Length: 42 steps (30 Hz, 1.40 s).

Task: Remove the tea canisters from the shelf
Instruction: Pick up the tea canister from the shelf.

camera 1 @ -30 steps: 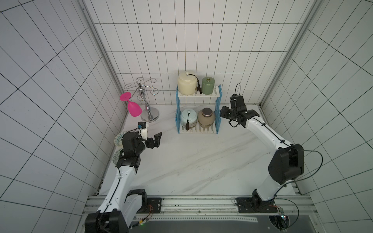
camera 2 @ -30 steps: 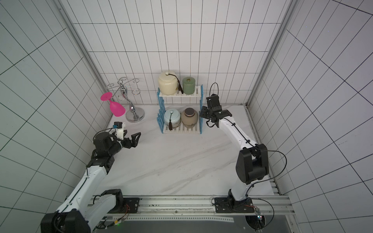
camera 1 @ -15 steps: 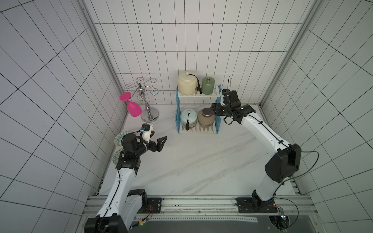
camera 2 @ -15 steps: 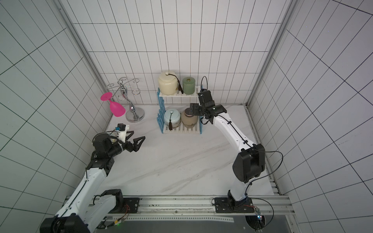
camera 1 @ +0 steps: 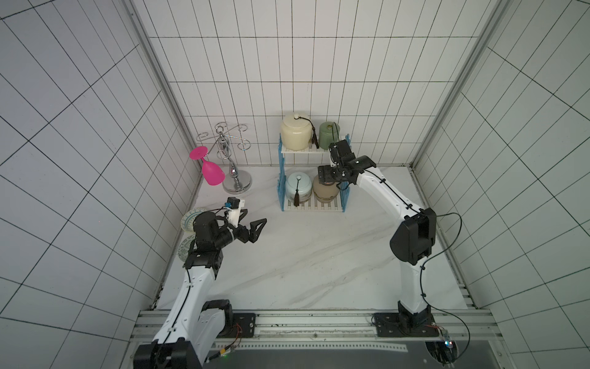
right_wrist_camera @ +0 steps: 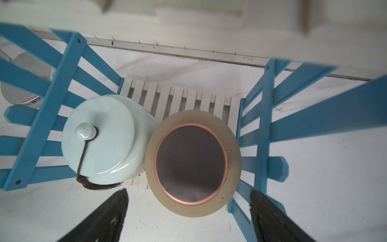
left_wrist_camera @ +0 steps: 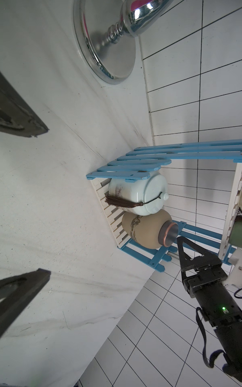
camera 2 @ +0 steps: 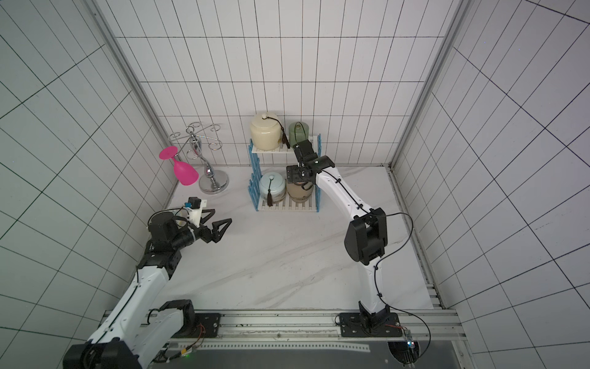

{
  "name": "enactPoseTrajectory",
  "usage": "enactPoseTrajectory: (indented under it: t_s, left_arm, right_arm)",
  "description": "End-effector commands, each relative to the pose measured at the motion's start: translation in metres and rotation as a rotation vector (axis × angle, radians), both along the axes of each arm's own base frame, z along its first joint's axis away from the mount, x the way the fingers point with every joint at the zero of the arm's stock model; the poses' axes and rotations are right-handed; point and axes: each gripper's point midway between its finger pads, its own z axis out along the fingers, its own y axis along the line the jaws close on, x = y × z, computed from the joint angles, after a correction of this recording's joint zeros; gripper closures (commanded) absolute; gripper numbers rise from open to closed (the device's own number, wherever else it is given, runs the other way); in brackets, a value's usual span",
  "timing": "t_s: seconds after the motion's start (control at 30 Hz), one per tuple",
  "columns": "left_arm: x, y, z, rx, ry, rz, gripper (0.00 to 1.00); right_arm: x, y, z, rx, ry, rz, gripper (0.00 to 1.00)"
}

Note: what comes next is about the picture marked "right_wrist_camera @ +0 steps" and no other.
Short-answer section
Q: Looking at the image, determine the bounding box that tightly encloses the light blue tea canister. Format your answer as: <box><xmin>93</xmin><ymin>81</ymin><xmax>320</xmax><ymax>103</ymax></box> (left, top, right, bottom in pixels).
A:
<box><xmin>61</xmin><ymin>94</ymin><xmax>157</xmax><ymax>191</ymax></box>

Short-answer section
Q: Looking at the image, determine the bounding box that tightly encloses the brown ceramic tea canister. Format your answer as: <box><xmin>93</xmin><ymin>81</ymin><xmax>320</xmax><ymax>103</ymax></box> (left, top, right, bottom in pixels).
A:
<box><xmin>145</xmin><ymin>110</ymin><xmax>241</xmax><ymax>218</ymax></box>

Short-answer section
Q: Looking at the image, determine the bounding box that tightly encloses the blue white wooden shelf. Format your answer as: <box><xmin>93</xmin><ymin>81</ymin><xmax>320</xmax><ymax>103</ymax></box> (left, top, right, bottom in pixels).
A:
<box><xmin>1</xmin><ymin>24</ymin><xmax>387</xmax><ymax>242</ymax></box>

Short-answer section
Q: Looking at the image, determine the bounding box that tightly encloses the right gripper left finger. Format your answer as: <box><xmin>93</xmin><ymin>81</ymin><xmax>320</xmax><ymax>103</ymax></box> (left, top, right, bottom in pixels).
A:
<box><xmin>59</xmin><ymin>189</ymin><xmax>129</xmax><ymax>242</ymax></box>

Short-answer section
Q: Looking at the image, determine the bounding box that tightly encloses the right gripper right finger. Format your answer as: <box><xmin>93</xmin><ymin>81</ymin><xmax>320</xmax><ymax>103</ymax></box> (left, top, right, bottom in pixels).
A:
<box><xmin>250</xmin><ymin>190</ymin><xmax>314</xmax><ymax>242</ymax></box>

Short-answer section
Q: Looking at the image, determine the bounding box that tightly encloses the chrome glass holder stand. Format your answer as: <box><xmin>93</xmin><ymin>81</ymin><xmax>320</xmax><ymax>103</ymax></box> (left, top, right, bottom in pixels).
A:
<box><xmin>1</xmin><ymin>50</ymin><xmax>55</xmax><ymax>108</ymax></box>

